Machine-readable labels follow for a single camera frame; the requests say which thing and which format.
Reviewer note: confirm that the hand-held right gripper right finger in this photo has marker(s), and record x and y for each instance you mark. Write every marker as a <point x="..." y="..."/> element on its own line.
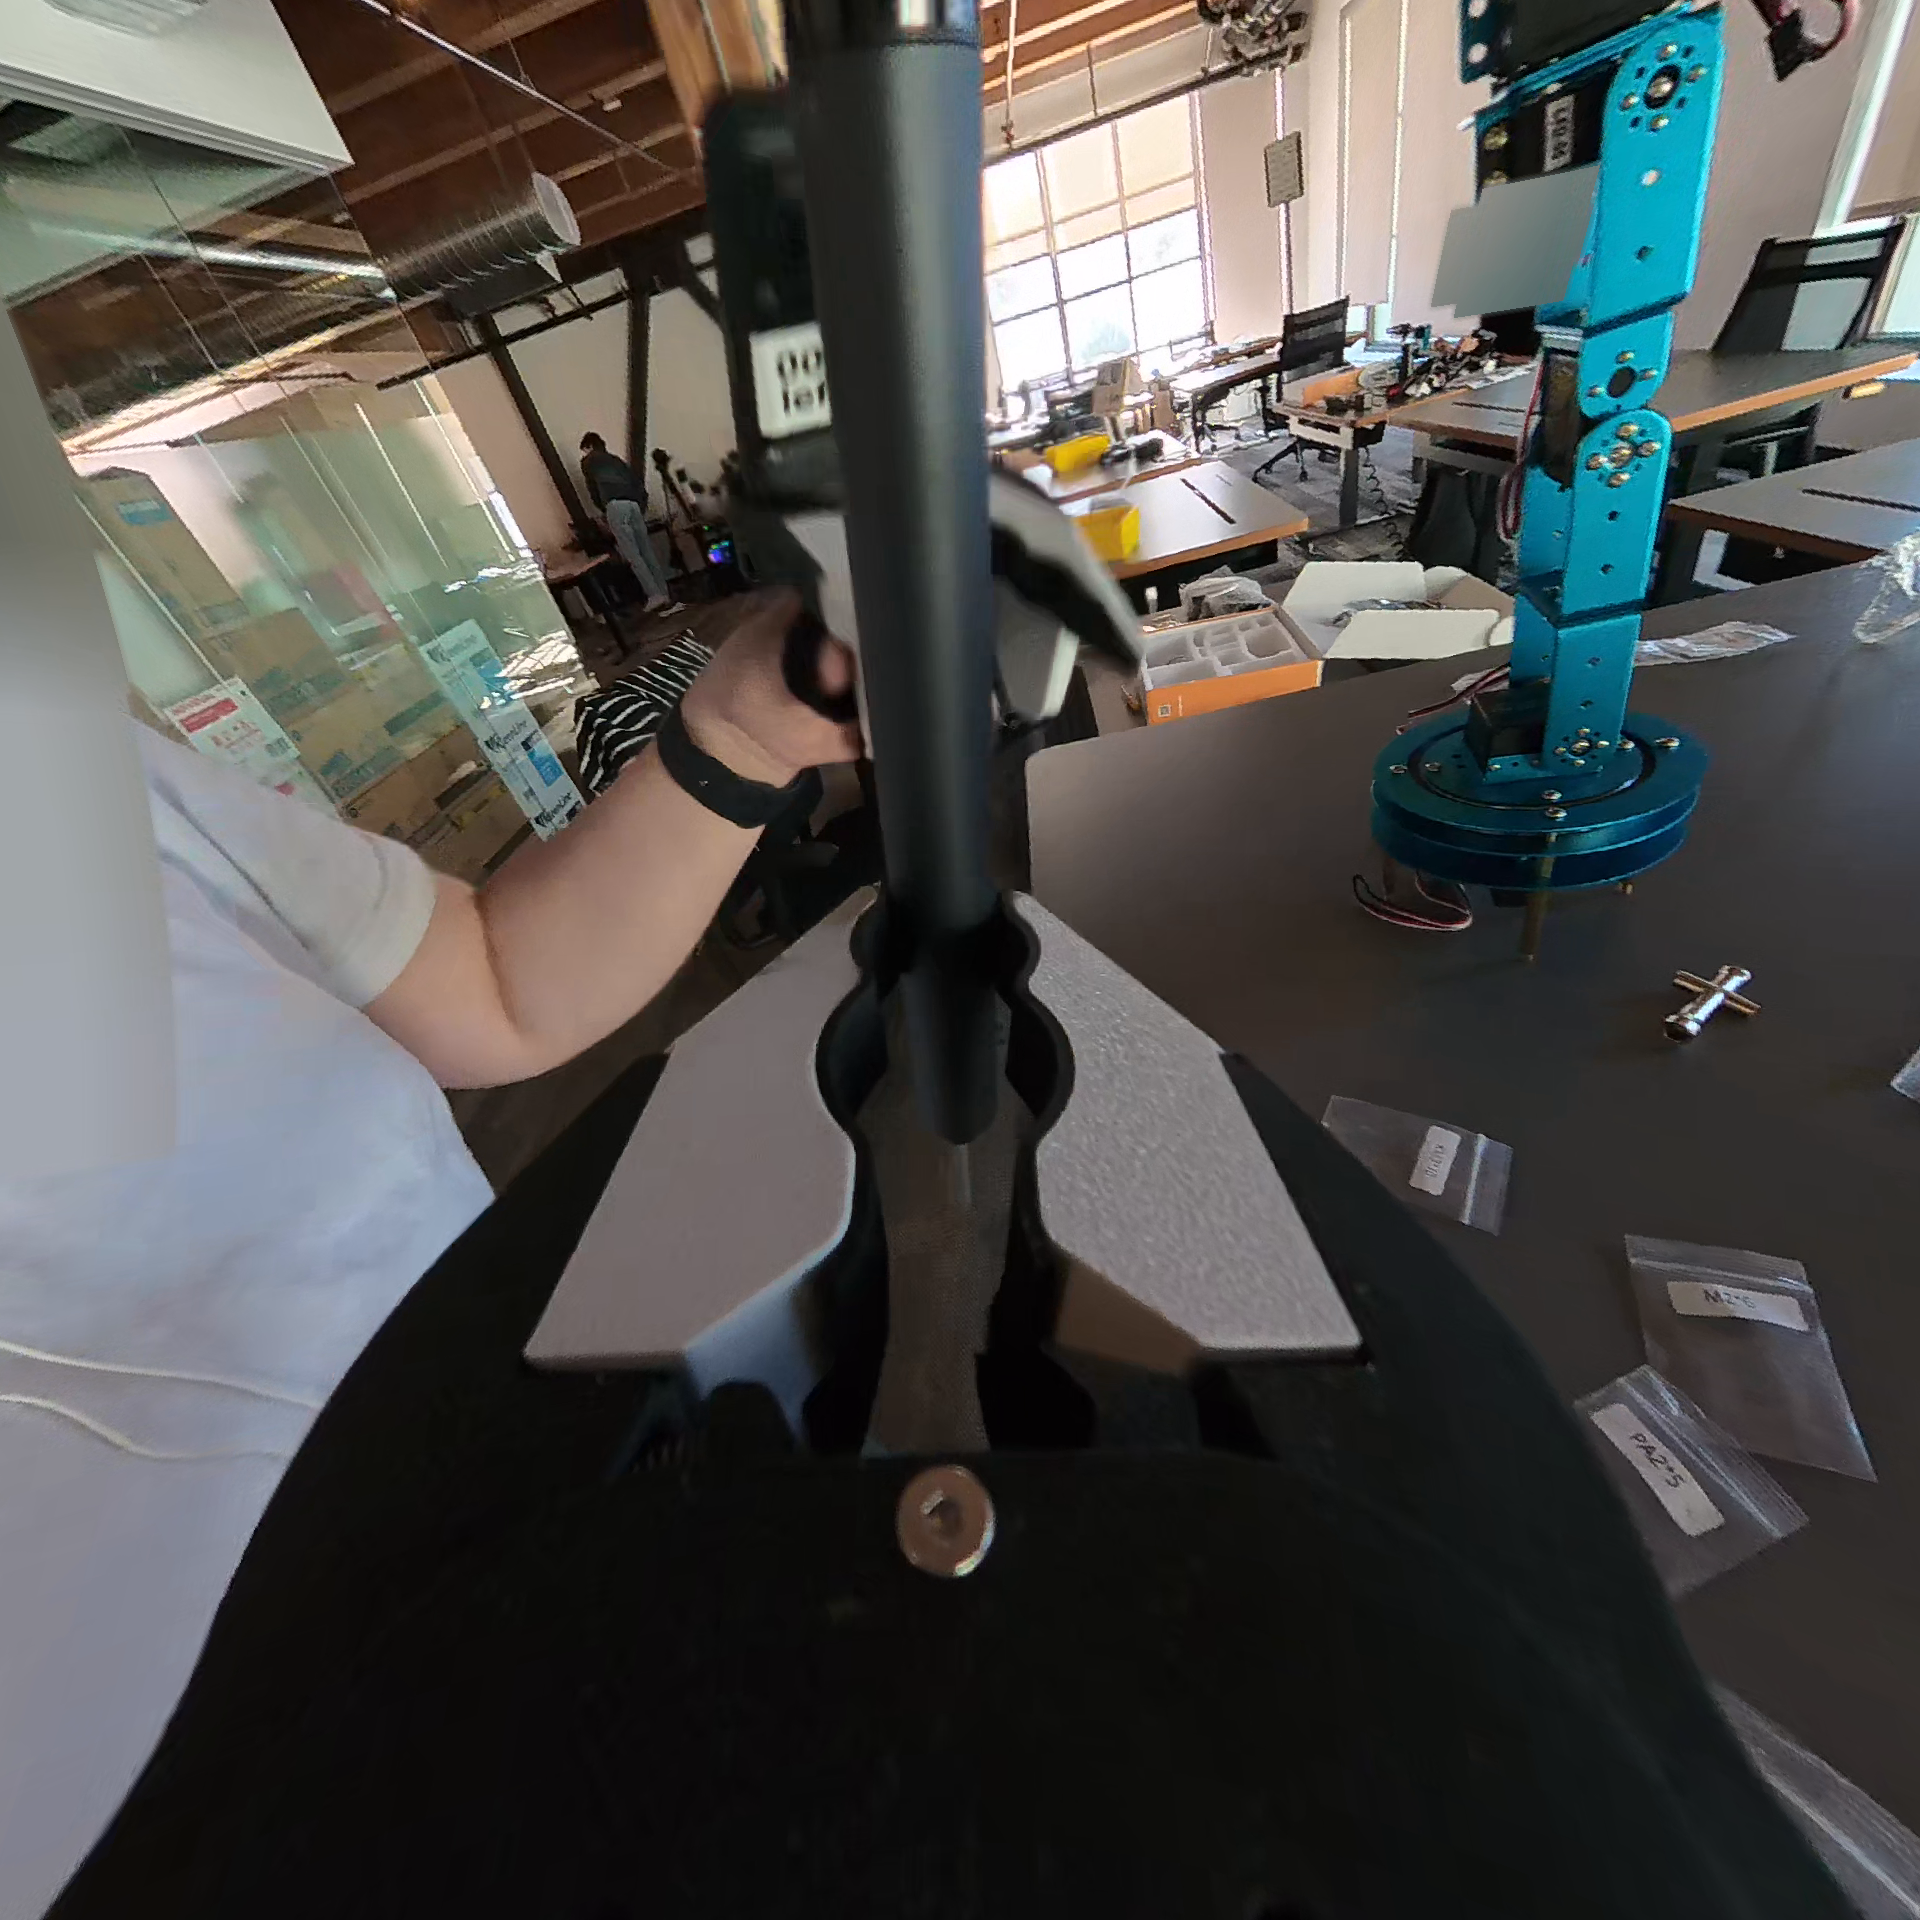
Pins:
<point x="1183" y="1202"/>

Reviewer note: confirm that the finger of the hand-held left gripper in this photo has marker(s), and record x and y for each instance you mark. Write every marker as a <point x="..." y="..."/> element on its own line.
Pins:
<point x="832" y="578"/>
<point x="1052" y="587"/>

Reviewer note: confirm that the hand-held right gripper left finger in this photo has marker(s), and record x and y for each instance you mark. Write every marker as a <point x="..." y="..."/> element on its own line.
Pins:
<point x="721" y="1202"/>

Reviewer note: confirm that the black screwdriver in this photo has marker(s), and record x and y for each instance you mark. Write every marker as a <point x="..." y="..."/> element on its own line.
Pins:
<point x="922" y="600"/>

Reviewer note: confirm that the person's left forearm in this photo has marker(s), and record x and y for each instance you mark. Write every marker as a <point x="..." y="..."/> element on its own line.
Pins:
<point x="555" y="962"/>

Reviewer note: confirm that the blue toy robot arm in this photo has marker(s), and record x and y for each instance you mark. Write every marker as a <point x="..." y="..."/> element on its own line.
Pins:
<point x="1590" y="645"/>

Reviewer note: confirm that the wood-edged office desk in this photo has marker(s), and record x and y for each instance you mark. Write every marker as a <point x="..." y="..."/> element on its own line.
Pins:
<point x="1799" y="510"/>
<point x="1772" y="377"/>
<point x="1202" y="519"/>

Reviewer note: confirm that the black desk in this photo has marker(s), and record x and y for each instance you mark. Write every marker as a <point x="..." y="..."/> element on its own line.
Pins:
<point x="1275" y="898"/>

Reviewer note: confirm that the person's left hand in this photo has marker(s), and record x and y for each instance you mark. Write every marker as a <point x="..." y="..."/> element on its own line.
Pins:
<point x="750" y="705"/>

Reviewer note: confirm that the yellow bin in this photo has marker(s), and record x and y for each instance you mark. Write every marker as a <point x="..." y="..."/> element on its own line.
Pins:
<point x="1112" y="531"/>
<point x="1078" y="451"/>

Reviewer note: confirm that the orange foam tray box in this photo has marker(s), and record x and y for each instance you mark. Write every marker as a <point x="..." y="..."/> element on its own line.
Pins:
<point x="1230" y="645"/>

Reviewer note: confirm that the clear plastic screw bag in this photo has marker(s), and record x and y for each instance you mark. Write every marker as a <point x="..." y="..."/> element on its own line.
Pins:
<point x="1907" y="1077"/>
<point x="1682" y="1487"/>
<point x="1845" y="1832"/>
<point x="1754" y="1378"/>
<point x="1426" y="1164"/>
<point x="1708" y="640"/>

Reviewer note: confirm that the black wrist band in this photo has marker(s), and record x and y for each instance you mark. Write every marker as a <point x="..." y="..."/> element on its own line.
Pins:
<point x="721" y="793"/>

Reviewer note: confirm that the striped cloth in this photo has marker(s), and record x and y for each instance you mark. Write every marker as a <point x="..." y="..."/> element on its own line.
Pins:
<point x="631" y="723"/>

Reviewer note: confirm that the white box lid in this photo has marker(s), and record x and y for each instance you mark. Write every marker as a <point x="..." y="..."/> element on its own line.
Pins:
<point x="1350" y="600"/>

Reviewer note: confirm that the large paned window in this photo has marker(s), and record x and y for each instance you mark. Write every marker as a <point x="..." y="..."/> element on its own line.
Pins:
<point x="1096" y="255"/>

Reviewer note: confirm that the black office chair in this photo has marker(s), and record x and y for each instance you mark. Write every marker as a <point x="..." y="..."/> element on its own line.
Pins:
<point x="1314" y="346"/>
<point x="1816" y="288"/>

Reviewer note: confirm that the stack of cardboard boxes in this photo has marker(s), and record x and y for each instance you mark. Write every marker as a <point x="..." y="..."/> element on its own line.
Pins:
<point x="376" y="749"/>

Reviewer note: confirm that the person in white shirt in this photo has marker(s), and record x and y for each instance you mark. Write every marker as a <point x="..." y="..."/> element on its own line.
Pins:
<point x="224" y="1351"/>

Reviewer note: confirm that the metal cross wrench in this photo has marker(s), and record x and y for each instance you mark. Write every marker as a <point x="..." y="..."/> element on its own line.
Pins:
<point x="1701" y="1010"/>

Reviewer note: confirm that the large crumpled clear bag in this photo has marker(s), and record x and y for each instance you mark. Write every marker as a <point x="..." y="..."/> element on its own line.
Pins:
<point x="1895" y="592"/>

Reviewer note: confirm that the spiral metal air duct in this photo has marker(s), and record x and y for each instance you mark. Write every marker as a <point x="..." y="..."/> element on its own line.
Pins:
<point x="483" y="243"/>

